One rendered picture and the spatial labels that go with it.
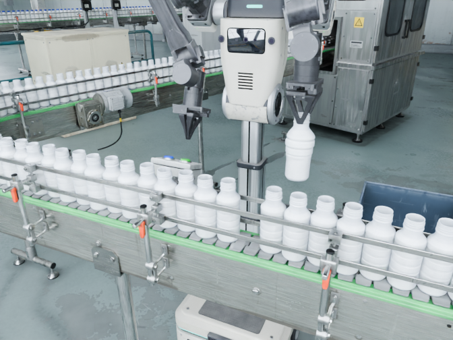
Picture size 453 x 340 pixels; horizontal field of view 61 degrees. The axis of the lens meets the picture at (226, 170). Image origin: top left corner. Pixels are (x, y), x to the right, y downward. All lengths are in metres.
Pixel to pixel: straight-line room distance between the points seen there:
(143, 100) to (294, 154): 1.93
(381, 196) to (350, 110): 3.14
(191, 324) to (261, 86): 1.08
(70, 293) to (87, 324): 0.29
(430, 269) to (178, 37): 0.86
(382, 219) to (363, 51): 3.68
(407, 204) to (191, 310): 1.03
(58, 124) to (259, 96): 1.39
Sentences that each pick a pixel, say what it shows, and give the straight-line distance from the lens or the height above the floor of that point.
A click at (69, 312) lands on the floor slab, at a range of 2.40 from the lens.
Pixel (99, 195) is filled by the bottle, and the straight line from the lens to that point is 1.17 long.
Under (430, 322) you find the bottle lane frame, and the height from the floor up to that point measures 0.96.
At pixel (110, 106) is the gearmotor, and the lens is 2.44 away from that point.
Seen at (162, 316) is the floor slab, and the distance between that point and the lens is 2.24.
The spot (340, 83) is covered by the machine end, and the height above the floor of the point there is 0.66.
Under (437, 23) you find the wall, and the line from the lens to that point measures 12.80.
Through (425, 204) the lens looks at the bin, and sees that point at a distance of 1.52.
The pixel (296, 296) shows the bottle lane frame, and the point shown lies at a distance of 0.97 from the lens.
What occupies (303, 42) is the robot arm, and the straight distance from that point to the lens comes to 0.82.
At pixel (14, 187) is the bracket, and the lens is 1.26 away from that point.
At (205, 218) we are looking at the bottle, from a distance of 0.97.
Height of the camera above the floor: 1.58
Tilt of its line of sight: 25 degrees down
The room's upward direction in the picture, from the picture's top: 1 degrees counter-clockwise
